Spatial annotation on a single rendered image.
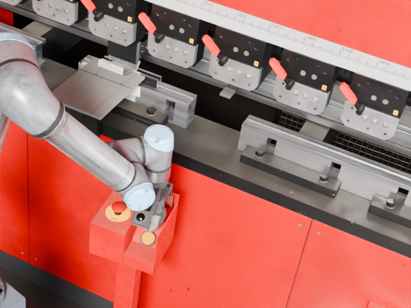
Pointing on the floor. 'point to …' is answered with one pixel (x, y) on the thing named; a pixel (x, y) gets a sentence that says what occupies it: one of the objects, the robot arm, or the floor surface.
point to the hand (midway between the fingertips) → (148, 230)
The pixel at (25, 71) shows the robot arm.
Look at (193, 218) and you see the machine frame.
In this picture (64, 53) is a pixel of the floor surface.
